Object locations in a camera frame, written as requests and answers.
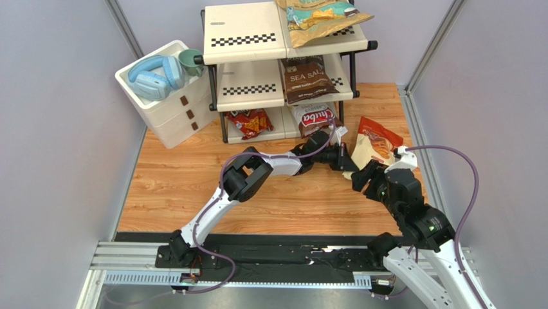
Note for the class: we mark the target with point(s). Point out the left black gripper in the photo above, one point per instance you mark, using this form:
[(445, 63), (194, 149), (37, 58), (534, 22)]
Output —
[(347, 163)]

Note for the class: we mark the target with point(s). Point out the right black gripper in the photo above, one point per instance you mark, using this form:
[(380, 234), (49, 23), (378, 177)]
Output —
[(368, 181)]

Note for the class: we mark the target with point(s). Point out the cream red cassava chips bag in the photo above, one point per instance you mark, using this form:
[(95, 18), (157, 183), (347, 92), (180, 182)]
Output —
[(374, 142)]

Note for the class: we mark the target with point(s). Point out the Chuba cassava chips bag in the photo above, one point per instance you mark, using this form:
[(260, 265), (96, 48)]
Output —
[(313, 117)]

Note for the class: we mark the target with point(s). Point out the brown Kettle sea salt bag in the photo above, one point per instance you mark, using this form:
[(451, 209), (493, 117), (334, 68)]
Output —
[(305, 78)]

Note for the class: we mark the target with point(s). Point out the red Doritos bag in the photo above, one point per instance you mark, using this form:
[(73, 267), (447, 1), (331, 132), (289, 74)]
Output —
[(250, 122)]

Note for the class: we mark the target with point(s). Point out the tan teal chips bag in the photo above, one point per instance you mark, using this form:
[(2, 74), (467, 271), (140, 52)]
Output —
[(310, 20)]

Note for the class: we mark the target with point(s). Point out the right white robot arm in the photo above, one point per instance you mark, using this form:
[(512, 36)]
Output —
[(429, 231)]

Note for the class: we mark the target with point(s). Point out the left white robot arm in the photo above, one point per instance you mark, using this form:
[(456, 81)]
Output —
[(243, 175)]

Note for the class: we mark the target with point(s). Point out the cream three-tier shelf rack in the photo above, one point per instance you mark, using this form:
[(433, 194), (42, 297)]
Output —
[(244, 45)]

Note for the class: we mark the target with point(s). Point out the white stacked drawer unit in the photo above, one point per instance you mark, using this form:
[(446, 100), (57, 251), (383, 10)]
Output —
[(180, 115)]

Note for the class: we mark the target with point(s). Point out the green ceramic cup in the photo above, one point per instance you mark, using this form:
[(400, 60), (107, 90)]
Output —
[(192, 62)]

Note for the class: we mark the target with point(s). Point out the light blue headphones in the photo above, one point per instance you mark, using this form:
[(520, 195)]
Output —
[(155, 77)]

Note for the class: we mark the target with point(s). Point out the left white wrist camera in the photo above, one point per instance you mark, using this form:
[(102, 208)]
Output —
[(338, 134)]

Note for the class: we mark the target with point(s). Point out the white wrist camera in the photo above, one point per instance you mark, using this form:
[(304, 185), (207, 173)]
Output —
[(404, 159), (338, 134)]

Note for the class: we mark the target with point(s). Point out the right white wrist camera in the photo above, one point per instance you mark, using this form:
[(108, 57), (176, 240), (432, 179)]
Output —
[(404, 159)]

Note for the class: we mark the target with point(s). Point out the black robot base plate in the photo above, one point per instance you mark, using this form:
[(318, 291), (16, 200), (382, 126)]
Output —
[(285, 258)]

